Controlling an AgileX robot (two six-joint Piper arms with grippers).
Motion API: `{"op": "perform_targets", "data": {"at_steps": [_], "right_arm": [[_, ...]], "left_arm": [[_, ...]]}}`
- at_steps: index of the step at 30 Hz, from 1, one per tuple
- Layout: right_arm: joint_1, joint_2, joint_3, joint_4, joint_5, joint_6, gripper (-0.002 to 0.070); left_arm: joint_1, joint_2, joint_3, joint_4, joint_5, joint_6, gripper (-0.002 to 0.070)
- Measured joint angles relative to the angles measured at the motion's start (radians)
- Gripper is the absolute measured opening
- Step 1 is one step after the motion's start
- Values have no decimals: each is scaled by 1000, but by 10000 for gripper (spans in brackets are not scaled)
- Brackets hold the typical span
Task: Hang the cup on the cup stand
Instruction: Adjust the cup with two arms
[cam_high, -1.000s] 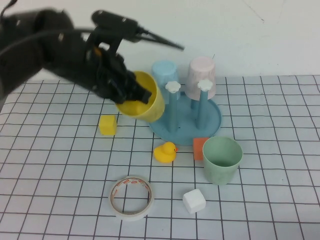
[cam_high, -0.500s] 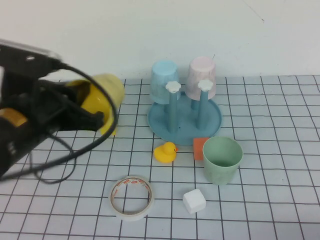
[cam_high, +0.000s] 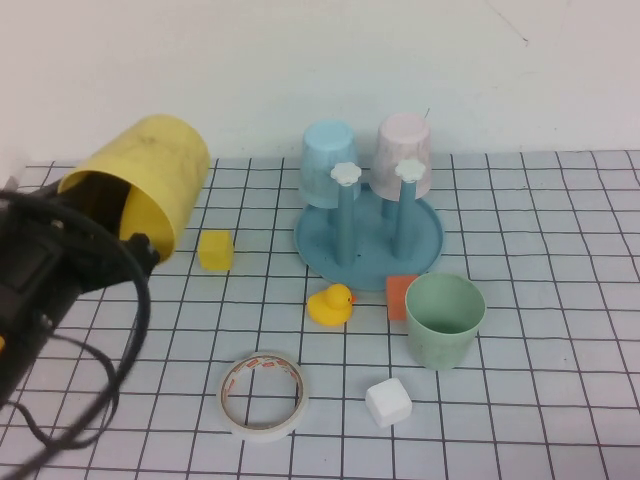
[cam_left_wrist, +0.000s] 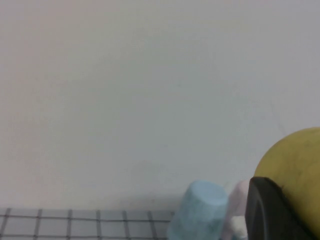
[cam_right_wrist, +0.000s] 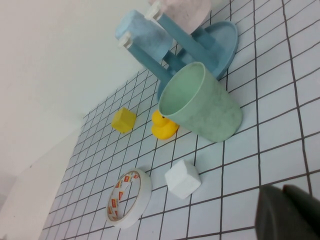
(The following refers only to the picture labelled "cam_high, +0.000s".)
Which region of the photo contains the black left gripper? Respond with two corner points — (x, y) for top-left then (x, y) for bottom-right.
(0, 172), (161, 321)

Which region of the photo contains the yellow plastic cup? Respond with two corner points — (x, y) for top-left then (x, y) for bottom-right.
(57, 113), (211, 265)

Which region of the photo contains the light blue plastic cup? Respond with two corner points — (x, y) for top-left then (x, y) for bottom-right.
(298, 119), (360, 210)

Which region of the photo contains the blue cup stand with posts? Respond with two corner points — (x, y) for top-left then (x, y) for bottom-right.
(293, 159), (445, 292)

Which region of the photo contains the light pink plastic cup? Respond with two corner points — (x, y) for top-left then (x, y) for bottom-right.
(368, 113), (434, 200)

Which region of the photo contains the light green plastic cup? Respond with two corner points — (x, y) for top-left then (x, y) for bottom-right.
(404, 272), (487, 372)

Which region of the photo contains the yellow foam cube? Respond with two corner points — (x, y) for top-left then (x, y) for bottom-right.
(197, 229), (235, 272)

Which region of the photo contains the yellow rubber duck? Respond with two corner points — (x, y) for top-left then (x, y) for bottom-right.
(306, 283), (359, 329)

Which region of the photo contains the white tape roll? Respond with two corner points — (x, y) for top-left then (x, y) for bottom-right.
(216, 350), (310, 444)

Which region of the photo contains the orange foam cube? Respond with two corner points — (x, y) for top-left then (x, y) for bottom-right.
(385, 273), (420, 322)

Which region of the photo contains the white foam cube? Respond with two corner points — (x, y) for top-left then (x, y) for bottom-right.
(364, 377), (414, 429)

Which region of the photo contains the white black-grid table cover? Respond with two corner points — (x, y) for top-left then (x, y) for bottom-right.
(0, 149), (640, 480)

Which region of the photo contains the thick black left camera cable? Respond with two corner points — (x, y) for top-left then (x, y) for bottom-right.
(0, 192), (152, 480)

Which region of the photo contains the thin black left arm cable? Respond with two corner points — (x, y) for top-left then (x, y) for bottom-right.
(0, 332), (121, 449)

